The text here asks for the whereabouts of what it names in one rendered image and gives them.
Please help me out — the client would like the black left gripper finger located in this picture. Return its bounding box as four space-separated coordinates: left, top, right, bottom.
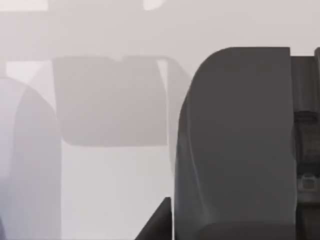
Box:
134 196 174 240

